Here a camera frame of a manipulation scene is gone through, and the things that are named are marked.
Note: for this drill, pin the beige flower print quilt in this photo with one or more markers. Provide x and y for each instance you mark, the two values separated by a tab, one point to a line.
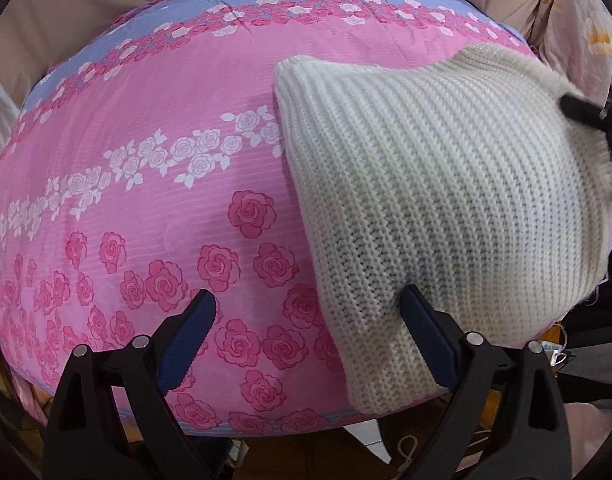
576	20

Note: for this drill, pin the pink floral blanket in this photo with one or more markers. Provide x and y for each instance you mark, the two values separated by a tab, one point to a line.
160	200

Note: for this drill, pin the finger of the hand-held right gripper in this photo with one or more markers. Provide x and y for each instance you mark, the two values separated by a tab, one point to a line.
583	109

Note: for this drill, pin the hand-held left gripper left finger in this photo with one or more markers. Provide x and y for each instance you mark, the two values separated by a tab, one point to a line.
185	345

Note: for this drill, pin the pink cloth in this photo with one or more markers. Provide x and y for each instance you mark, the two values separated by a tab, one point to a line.
591	445

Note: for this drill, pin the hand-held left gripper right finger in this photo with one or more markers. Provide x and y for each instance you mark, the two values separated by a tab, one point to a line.
428	340

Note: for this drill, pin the white red black knit sweater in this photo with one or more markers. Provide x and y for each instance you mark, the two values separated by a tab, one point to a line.
436	200

